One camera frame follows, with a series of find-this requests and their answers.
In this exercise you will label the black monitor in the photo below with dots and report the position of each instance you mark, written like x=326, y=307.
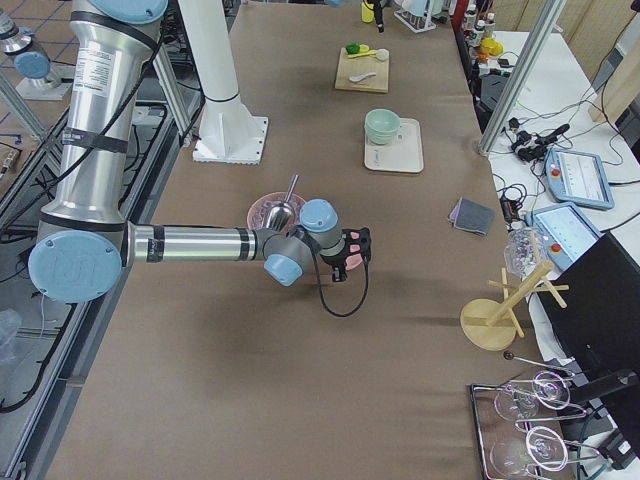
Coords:
x=599, y=326

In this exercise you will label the cream serving tray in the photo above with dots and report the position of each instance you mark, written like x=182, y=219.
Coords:
x=404, y=154

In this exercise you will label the wine glass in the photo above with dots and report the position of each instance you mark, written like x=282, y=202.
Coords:
x=522, y=399
x=531, y=455

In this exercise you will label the blue teach pendant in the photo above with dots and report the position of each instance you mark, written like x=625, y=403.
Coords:
x=567, y=233
x=578, y=177

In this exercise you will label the wine glass far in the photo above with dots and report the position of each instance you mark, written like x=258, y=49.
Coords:
x=522, y=399

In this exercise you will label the metal ice scoop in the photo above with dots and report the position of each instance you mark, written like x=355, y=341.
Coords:
x=282, y=212

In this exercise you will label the white steamed bun toy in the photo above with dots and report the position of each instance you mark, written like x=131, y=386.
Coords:
x=382, y=54

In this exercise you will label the yellow plastic cup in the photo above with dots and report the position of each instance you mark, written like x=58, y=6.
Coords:
x=367, y=12

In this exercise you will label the grey folded cloth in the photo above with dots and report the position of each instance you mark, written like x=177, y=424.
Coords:
x=472, y=217

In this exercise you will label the wooden mug tree stand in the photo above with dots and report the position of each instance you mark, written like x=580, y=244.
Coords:
x=493, y=325

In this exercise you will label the wooden cutting board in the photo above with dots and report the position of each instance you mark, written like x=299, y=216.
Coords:
x=348, y=67

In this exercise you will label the blue teach pendant far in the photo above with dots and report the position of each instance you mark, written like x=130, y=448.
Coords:
x=578, y=177

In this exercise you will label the aluminium frame post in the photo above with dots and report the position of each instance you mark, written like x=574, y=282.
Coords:
x=533, y=46

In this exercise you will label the wine glass near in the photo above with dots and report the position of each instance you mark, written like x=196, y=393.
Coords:
x=531, y=455

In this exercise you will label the small pink bowl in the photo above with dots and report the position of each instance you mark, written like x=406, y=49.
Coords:
x=355, y=258

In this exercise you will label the stacked green bowls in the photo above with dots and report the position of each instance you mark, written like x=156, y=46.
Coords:
x=381, y=126

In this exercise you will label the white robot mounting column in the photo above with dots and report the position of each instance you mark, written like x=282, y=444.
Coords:
x=228, y=132

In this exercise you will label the white ceramic spoon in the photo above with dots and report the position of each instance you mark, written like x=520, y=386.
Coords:
x=361, y=77

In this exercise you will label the large pink ice bowl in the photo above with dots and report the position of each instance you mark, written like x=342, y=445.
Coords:
x=258, y=211

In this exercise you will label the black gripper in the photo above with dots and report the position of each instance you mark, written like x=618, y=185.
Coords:
x=332, y=260

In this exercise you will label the blue teach pendant near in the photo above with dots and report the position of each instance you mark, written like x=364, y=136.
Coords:
x=567, y=233

